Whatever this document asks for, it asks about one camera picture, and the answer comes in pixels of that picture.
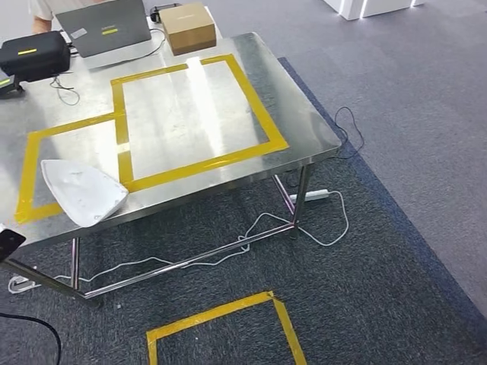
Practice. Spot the white plastic shell part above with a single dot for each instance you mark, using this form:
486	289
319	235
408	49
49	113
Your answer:
84	194

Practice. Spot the stainless steel workbench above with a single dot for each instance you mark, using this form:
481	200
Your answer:
190	111

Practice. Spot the white power strip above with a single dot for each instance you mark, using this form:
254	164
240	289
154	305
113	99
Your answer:
309	195
19	286

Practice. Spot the yellow floor tape square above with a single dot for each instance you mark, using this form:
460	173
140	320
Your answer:
285	327

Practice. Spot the brown cardboard box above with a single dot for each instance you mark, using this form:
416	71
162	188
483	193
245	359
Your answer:
188	27

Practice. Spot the grey laptop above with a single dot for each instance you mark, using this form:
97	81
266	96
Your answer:
106	25

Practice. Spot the white lit plinth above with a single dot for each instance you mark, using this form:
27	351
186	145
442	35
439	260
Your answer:
380	7

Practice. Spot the black carry case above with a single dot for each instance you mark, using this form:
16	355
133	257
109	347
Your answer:
36	55

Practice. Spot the person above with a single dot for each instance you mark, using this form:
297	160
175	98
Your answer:
41	15

